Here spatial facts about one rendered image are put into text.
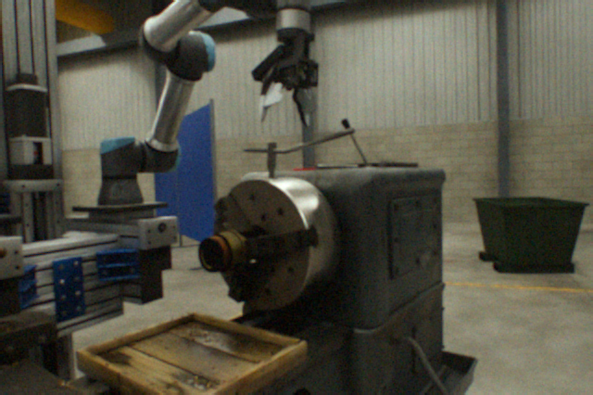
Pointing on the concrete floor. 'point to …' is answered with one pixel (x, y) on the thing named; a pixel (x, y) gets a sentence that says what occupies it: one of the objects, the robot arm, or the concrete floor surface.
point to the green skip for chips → (529, 234)
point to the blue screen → (192, 179)
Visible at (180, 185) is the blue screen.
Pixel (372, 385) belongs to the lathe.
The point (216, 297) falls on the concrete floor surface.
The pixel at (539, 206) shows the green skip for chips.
